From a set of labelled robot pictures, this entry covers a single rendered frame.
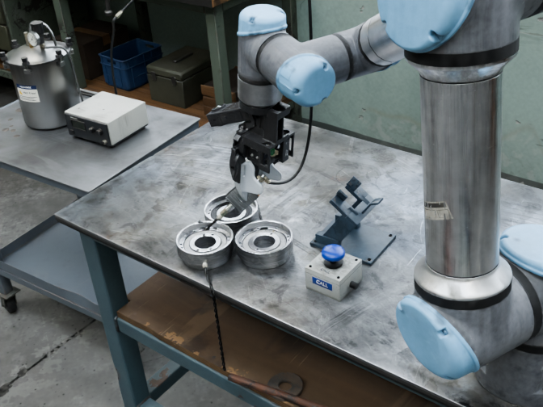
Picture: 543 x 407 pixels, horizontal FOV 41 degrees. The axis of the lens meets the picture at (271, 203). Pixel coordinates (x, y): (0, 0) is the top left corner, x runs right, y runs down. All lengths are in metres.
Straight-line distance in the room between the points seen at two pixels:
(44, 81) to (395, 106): 1.50
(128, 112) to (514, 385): 1.33
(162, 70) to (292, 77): 2.21
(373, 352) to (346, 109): 2.15
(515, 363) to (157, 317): 0.83
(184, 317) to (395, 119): 1.71
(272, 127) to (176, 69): 2.02
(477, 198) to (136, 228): 0.81
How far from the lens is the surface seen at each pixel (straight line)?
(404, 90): 2.99
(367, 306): 1.21
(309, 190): 1.50
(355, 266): 1.22
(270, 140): 1.21
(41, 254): 2.50
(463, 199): 0.81
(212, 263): 1.29
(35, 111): 2.18
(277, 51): 1.08
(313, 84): 1.05
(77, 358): 2.39
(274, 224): 1.34
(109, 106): 2.08
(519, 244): 0.98
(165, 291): 1.68
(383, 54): 1.07
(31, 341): 2.51
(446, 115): 0.77
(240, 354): 1.49
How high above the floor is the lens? 1.60
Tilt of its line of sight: 33 degrees down
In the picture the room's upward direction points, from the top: 5 degrees counter-clockwise
